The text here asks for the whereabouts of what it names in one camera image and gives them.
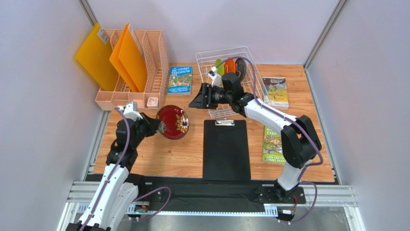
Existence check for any pink desk file organizer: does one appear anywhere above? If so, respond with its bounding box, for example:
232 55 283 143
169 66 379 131
95 30 170 114

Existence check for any black base mat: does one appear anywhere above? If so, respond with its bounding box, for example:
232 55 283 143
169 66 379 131
125 174 307 212

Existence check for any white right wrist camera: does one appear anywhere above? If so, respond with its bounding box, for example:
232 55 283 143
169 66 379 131
207 66 222 87

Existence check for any blue treehouse book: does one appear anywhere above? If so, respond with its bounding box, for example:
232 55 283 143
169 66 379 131
167 66 192 95

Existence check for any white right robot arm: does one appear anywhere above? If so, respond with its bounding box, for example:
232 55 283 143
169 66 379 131
189 73 322 201

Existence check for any black clipboard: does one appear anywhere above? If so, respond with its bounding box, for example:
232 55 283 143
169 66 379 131
203 120 251 181

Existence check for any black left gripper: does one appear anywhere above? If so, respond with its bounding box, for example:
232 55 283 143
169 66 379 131
131 112 161 148

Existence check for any green plate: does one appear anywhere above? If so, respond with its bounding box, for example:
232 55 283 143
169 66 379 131
215 59 224 86

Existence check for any yellow treehouse book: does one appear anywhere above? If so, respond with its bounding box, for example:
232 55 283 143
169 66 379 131
262 77 289 110

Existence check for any dark grey plate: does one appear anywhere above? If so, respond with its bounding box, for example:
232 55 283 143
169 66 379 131
235 58 246 82

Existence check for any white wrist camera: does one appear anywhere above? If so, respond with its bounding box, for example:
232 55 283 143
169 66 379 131
207 66 222 87
115 101 143 121

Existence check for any red floral plate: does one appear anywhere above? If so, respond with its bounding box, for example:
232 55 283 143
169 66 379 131
156 105 190 140

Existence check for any aluminium frame rail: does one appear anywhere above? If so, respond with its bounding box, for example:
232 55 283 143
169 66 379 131
66 181 357 217

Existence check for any green treehouse book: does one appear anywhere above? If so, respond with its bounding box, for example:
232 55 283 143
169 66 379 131
262 126 285 166

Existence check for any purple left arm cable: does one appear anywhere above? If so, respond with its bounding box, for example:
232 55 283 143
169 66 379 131
78 107 172 231

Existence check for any small pink eraser box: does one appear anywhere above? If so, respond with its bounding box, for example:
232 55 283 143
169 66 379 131
146 97 159 108

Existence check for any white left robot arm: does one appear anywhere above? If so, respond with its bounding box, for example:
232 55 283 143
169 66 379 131
66 114 161 231

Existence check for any white wire dish rack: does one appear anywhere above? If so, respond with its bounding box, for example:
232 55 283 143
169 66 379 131
195 46 265 119

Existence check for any orange plate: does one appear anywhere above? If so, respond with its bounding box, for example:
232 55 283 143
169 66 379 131
223 59 236 74

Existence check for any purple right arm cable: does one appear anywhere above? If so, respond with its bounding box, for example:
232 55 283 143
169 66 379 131
214 56 324 224

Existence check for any yellow plastic folder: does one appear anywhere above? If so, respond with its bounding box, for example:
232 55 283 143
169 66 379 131
75 23 118 91

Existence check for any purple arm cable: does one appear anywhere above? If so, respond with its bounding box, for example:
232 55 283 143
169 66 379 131
214 56 324 224
78 107 172 231

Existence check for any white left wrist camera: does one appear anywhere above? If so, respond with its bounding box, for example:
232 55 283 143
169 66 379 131
115 101 143 121

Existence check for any orange plastic folder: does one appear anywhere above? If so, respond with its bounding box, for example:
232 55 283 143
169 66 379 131
109 23 148 92

